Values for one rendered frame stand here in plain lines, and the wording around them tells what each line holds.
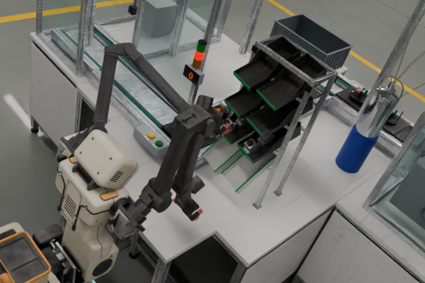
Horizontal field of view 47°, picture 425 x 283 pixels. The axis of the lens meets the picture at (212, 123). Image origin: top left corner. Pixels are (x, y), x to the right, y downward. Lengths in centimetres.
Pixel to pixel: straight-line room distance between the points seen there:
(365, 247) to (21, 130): 263
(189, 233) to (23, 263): 74
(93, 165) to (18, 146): 203
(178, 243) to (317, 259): 110
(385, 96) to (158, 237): 140
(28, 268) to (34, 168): 169
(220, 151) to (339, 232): 86
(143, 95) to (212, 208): 88
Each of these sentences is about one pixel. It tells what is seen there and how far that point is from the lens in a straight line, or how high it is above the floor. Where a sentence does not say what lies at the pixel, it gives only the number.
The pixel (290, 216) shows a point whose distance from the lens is 259.
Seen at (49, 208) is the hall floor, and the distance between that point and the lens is 346.
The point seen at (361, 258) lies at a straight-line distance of 290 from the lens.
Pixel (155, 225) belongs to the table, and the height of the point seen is 86.
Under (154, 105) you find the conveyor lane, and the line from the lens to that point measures 289.
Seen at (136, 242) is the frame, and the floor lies 18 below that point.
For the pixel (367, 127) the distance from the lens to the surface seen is 284.
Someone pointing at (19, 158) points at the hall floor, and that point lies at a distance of 379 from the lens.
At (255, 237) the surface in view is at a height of 86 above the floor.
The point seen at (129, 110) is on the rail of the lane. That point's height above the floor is 95.
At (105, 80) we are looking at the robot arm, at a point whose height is 144.
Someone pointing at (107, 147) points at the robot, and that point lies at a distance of 187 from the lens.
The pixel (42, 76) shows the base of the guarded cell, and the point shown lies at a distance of 351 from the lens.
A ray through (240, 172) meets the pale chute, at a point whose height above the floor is 104.
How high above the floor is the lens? 266
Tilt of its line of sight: 37 degrees down
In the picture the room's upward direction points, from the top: 17 degrees clockwise
